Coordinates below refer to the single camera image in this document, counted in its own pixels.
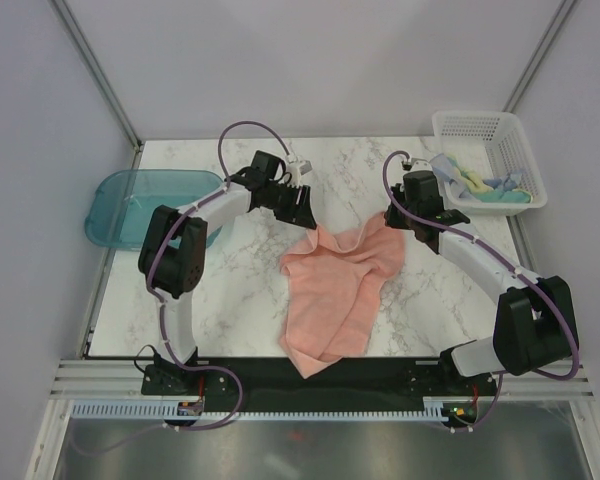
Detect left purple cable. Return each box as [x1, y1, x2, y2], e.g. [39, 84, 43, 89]
[74, 121, 291, 456]

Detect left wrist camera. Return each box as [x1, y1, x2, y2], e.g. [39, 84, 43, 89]
[285, 155, 312, 178]

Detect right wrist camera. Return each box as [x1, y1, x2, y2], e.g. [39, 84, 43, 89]
[401, 157, 432, 172]

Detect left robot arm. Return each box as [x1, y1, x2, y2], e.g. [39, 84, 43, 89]
[138, 151, 317, 394]

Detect pink towel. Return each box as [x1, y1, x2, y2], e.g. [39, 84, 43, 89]
[279, 212, 406, 379]

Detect left aluminium frame post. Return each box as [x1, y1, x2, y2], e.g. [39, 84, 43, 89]
[49, 0, 143, 152]

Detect blue yellow green towels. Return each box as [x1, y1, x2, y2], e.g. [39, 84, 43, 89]
[430, 154, 533, 204]

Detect white slotted cable duct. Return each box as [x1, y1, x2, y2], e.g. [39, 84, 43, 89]
[70, 399, 448, 422]

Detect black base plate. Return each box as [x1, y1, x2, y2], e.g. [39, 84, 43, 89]
[141, 357, 496, 412]

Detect aluminium frame post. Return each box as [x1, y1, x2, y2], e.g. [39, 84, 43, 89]
[502, 0, 581, 113]
[49, 0, 143, 152]

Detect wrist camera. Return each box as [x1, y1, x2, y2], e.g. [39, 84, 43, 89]
[401, 157, 432, 172]
[285, 155, 312, 178]

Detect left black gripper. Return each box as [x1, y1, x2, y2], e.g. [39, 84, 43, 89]
[264, 183, 316, 231]

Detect teal plastic tray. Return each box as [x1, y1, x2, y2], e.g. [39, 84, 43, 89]
[84, 169, 222, 251]

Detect right aluminium frame post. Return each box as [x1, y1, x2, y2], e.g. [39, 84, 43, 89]
[502, 0, 581, 113]

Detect aluminium rail bar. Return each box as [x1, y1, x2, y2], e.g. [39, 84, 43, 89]
[50, 359, 144, 400]

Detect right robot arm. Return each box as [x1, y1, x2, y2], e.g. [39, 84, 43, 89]
[385, 171, 580, 394]

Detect white perforated plastic basket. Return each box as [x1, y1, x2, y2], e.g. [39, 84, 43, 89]
[432, 111, 547, 216]

